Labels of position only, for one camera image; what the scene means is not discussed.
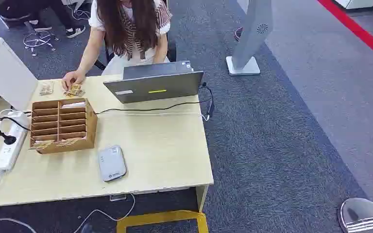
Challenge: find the person's right hand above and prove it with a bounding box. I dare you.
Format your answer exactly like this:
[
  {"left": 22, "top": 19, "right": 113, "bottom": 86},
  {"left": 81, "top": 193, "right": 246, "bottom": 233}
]
[{"left": 61, "top": 69, "right": 86, "bottom": 91}]

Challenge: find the white card in slot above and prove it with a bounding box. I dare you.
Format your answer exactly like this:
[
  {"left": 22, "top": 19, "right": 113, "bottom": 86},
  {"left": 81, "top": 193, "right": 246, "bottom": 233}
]
[{"left": 61, "top": 101, "right": 87, "bottom": 109}]

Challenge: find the small card stack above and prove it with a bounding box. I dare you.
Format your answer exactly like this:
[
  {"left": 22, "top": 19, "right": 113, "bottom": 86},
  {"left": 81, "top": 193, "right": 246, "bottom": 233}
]
[{"left": 39, "top": 81, "right": 54, "bottom": 97}]

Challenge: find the office chair base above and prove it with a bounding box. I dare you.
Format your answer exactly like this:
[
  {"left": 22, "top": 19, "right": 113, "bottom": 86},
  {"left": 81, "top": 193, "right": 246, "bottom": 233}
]
[{"left": 23, "top": 20, "right": 59, "bottom": 58}]

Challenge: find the wooden card box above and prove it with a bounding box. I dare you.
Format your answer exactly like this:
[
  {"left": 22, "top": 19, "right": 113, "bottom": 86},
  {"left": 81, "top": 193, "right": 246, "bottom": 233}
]
[{"left": 29, "top": 98, "right": 98, "bottom": 155}]

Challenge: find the patterned card in box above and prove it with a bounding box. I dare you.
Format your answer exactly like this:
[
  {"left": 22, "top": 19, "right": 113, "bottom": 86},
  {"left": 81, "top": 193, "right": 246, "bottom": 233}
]
[
  {"left": 56, "top": 137, "right": 86, "bottom": 147},
  {"left": 29, "top": 139, "right": 57, "bottom": 151}
]

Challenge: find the person seated at desk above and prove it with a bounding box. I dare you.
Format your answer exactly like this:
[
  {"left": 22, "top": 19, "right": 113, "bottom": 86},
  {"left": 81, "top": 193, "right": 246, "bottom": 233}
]
[{"left": 61, "top": 0, "right": 173, "bottom": 91}]

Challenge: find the grey laptop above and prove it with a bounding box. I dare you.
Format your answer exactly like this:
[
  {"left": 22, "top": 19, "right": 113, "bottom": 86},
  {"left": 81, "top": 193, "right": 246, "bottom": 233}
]
[{"left": 103, "top": 60, "right": 205, "bottom": 104}]

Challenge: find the person in dark clothes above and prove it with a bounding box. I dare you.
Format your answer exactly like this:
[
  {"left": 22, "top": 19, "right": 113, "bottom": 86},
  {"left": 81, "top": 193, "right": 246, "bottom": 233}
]
[{"left": 0, "top": 0, "right": 86, "bottom": 39}]

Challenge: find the black plug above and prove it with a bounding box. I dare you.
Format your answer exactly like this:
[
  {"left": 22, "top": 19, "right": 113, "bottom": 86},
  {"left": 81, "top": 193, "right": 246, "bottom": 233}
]
[{"left": 0, "top": 130, "right": 17, "bottom": 146}]

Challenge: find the white power strip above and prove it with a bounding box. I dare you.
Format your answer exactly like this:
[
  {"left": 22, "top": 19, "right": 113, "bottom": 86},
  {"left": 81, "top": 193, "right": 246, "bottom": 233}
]
[{"left": 0, "top": 111, "right": 31, "bottom": 172}]

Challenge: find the black office chair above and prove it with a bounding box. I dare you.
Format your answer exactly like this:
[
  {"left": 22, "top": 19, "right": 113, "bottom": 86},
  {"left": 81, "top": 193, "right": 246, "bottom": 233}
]
[{"left": 93, "top": 41, "right": 178, "bottom": 71}]

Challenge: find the grey floor stand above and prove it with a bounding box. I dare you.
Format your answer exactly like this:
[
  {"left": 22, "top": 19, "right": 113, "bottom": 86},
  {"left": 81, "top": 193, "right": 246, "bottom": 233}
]
[{"left": 225, "top": 0, "right": 274, "bottom": 77}]

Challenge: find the red floor tape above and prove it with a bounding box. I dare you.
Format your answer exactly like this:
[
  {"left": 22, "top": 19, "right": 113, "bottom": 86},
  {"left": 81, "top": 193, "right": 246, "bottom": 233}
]
[{"left": 316, "top": 0, "right": 373, "bottom": 66}]

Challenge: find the white cabinet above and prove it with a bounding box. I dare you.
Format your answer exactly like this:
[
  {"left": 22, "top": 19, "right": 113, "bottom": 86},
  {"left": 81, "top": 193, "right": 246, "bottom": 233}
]
[{"left": 332, "top": 0, "right": 373, "bottom": 11}]

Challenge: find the black plug cable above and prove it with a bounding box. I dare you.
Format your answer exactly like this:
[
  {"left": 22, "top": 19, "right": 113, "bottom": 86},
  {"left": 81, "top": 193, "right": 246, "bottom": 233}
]
[{"left": 0, "top": 111, "right": 32, "bottom": 133}]

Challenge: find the black laptop cable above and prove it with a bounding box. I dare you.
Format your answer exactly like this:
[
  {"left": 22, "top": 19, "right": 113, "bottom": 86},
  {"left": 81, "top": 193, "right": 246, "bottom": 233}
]
[{"left": 96, "top": 82, "right": 216, "bottom": 118}]

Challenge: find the white cable under desk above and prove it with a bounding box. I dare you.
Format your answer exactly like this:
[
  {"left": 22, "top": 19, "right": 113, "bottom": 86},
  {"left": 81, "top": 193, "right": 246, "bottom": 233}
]
[{"left": 73, "top": 193, "right": 136, "bottom": 233}]

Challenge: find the yellow tape frame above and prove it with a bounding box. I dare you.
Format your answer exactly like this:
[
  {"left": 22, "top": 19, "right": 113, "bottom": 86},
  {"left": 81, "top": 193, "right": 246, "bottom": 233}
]
[{"left": 116, "top": 210, "right": 209, "bottom": 233}]

